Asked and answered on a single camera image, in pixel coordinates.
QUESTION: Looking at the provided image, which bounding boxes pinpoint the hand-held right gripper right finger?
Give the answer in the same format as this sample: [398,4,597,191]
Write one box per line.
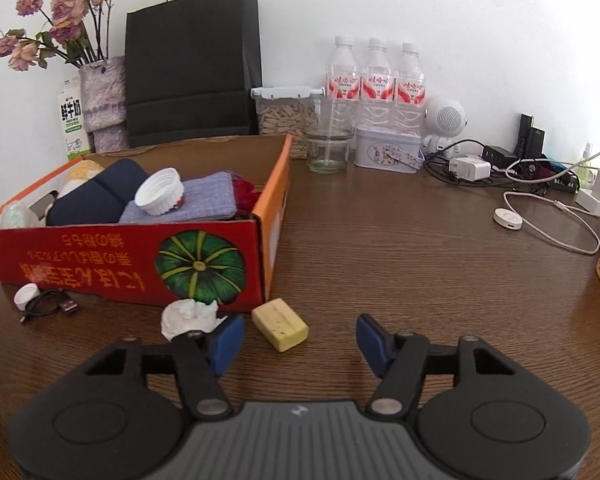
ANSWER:
[355,313,523,418]

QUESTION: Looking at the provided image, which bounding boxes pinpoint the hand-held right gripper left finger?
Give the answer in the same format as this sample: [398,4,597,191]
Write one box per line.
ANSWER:
[82,314,246,418]

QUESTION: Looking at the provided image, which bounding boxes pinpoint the white tissue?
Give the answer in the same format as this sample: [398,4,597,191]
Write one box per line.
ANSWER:
[160,298,228,343]

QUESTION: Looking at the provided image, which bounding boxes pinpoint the yellow sponge block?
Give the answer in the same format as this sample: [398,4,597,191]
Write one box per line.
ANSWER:
[251,297,310,353]

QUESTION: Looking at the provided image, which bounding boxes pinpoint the translucent plastic bag green contents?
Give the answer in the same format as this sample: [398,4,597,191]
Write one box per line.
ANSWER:
[0,200,43,230]

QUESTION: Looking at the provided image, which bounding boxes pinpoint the red cardboard box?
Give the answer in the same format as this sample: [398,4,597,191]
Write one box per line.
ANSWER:
[0,134,293,313]

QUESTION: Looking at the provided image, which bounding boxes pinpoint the yellow and white plush toy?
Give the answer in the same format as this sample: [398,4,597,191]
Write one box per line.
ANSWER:
[55,160,106,201]

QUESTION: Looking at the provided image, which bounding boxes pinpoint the purple fabric pouch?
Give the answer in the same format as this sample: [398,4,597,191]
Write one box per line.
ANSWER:
[119,171,243,223]

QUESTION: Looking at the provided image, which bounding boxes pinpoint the large white ribbed cap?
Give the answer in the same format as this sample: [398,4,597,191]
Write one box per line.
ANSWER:
[134,167,186,217]

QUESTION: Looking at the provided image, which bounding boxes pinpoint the clear container of pellets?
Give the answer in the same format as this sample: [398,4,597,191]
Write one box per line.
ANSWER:
[250,85,326,161]

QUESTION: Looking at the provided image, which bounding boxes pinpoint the small white round cap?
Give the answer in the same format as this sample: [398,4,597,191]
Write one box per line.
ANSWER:
[13,283,42,311]

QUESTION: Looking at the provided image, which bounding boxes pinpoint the navy blue zip pouch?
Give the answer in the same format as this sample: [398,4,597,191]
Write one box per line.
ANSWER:
[45,158,153,227]

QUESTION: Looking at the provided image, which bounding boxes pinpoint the red cloth item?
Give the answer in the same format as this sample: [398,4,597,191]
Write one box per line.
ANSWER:
[230,177,263,221]

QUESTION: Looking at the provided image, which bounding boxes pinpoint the green and white milk carton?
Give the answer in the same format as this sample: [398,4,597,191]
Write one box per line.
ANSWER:
[56,76,92,163]

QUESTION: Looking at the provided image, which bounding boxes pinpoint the white patterned tin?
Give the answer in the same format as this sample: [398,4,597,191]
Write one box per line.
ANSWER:
[352,124,425,175]

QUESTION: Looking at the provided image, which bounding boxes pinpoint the white charger block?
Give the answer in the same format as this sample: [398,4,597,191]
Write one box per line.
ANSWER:
[449,155,492,183]

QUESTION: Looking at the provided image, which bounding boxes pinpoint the purple fuzzy vase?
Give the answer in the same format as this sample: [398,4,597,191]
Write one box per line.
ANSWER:
[77,56,131,153]

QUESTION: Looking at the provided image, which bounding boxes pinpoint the black power adapter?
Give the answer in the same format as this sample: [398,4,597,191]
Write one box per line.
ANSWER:
[481,144,518,165]

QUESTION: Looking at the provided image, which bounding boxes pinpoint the white round robot speaker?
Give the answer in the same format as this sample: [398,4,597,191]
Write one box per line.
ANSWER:
[420,97,468,158]

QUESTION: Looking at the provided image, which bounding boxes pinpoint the clear water bottle red label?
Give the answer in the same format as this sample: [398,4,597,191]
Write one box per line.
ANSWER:
[395,41,427,138]
[325,35,361,133]
[360,37,396,131]

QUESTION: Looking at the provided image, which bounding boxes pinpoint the white power strip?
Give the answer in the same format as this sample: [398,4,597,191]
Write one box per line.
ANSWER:
[575,187,600,218]

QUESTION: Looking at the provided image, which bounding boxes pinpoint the black rectangular device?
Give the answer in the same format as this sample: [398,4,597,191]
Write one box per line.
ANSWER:
[517,112,547,158]

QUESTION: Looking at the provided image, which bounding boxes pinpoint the small clear spray bottle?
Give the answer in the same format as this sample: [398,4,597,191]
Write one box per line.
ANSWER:
[580,142,595,183]

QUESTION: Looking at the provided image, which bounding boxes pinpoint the dried flower bouquet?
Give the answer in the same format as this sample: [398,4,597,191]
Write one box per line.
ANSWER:
[0,0,118,73]

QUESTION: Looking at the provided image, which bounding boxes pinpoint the black paper bag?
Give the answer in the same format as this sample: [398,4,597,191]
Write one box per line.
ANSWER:
[124,0,266,150]

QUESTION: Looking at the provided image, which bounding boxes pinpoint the black plug cable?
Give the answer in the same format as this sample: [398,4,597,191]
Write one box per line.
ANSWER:
[20,287,80,325]

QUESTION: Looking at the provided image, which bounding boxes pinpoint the white puck charger with cable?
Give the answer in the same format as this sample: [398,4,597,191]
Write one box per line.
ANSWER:
[492,190,600,256]

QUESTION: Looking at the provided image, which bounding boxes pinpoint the black cable bundle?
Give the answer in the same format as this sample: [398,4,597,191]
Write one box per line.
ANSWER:
[422,140,581,196]

